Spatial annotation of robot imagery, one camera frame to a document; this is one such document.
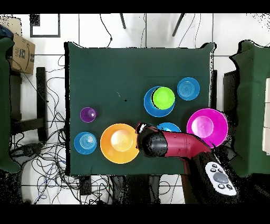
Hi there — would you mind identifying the blue plastic bowl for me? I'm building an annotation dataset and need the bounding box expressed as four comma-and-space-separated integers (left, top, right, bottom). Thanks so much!
143, 86, 176, 118
156, 122, 181, 133

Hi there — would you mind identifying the green plastic bowl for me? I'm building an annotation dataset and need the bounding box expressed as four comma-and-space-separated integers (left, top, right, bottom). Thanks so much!
151, 86, 176, 110

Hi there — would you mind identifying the large pink plastic bowl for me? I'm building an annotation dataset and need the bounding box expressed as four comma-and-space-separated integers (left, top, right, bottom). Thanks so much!
186, 108, 229, 148

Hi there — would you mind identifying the large orange plastic bowl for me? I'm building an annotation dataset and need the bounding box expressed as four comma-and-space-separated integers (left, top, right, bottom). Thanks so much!
100, 123, 140, 165

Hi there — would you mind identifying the purple plastic cup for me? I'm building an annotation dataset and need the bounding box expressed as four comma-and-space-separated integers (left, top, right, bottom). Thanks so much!
79, 107, 98, 123

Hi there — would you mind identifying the translucent blue shallow bowl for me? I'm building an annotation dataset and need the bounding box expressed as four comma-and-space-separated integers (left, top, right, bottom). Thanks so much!
176, 77, 200, 101
73, 131, 98, 155

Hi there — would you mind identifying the dark green table cloth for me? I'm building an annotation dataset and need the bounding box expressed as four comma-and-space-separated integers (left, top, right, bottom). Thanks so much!
64, 41, 217, 176

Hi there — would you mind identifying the black table foot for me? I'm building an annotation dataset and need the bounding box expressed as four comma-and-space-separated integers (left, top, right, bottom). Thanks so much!
79, 175, 92, 196

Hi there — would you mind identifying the dark grey tripod leg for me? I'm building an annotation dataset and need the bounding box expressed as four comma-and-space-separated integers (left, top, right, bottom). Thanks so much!
119, 13, 127, 30
171, 13, 186, 37

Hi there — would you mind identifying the green cloth side table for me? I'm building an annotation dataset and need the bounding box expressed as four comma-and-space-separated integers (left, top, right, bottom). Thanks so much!
0, 36, 21, 174
228, 40, 270, 178

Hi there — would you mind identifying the cardboard box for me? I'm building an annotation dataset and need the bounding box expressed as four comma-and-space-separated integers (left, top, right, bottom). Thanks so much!
8, 32, 36, 75

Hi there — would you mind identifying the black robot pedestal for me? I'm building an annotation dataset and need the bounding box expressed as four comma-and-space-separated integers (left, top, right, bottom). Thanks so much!
109, 174, 162, 204

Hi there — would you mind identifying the tangle of floor cables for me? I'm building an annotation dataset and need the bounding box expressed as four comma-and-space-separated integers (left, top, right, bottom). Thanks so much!
10, 54, 110, 204

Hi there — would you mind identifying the thin black cable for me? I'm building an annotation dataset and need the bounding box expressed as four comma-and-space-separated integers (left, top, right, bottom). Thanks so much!
99, 13, 113, 48

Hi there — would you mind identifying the black stool frame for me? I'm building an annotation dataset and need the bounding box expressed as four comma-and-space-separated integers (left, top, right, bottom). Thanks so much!
9, 67, 49, 143

